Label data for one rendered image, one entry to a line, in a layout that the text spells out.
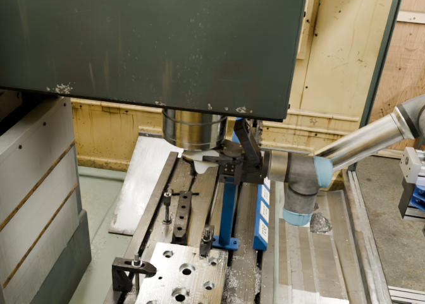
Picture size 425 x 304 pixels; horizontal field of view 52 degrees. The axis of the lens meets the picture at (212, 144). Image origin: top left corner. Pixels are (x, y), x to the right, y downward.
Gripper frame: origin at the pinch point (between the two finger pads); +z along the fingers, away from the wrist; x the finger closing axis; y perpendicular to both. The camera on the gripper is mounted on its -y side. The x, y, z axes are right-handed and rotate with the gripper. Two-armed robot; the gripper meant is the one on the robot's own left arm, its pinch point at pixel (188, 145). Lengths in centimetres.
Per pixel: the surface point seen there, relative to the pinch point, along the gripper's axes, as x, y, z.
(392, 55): 266, 47, -120
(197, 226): 30, 52, -1
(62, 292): 7, 72, 43
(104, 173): 95, 81, 59
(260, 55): -12.4, -29.1, -14.4
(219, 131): -4.5, -7.7, -7.6
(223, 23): -12.4, -34.4, -6.8
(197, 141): -7.8, -5.9, -2.9
